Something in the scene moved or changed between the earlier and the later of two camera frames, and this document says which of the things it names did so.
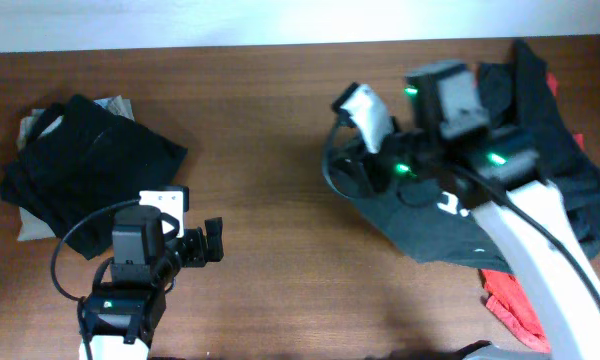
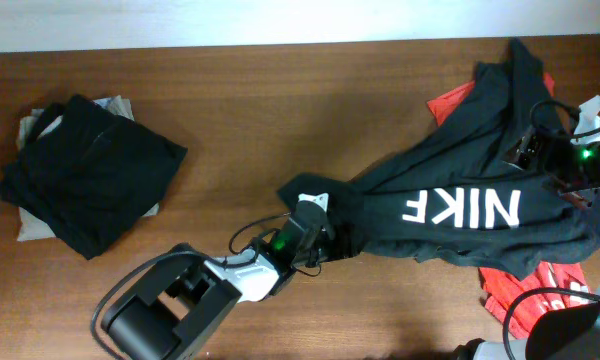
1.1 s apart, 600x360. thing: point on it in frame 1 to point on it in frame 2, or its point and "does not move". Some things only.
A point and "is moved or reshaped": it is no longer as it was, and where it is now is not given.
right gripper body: [362, 163] to [531, 148]
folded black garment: [78, 156] does not move
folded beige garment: [29, 227] does not move
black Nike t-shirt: [517, 95] is moved or reshaped
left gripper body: [198, 245] to [337, 232]
